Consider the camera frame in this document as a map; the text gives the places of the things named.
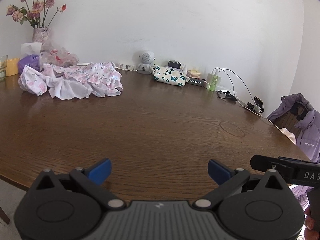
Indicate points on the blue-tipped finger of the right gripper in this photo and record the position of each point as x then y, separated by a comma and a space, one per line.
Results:
295, 159
263, 163

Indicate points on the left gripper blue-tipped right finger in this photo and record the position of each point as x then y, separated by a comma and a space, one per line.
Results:
229, 182

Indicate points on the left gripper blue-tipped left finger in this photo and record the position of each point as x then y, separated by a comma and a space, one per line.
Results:
90, 180

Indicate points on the cream teal-flower garment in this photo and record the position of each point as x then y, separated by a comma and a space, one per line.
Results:
170, 76

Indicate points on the person's right hand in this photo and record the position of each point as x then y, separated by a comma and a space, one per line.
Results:
309, 232

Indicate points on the pink fluffy cloth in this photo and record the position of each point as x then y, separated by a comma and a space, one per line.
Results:
288, 134

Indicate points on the purple puffer jacket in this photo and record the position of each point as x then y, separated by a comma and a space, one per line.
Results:
308, 139

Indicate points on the wooden chair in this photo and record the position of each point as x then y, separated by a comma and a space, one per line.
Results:
288, 120

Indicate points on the black phone on stand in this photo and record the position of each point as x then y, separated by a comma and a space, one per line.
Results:
257, 107

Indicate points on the green liquid bottle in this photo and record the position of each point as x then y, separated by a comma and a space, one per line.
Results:
214, 81

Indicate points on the pink floral white garment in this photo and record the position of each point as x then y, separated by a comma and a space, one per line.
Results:
74, 82

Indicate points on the black label box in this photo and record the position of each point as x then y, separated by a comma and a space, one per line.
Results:
193, 81

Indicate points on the yellow pink stacked pads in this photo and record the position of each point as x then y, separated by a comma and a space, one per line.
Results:
194, 74

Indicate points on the white power strip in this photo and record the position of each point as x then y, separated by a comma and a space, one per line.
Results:
126, 67

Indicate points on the small white spray bottle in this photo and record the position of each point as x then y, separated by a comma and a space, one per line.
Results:
184, 68

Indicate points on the black small device on tin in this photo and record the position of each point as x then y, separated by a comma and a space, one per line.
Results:
174, 64

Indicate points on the red-printed clear plastic bag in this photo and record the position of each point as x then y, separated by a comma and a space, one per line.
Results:
52, 53

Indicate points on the white round robot figure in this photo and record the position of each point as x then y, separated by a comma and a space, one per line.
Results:
147, 58

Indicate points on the white tissue pack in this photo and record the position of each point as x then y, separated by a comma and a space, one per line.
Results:
32, 48

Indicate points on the clear drinking glass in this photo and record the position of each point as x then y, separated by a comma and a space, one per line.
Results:
3, 67

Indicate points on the pink patterned vase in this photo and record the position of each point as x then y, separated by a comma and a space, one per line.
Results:
41, 35

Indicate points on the pink dried flower bouquet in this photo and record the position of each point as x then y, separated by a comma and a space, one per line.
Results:
34, 12

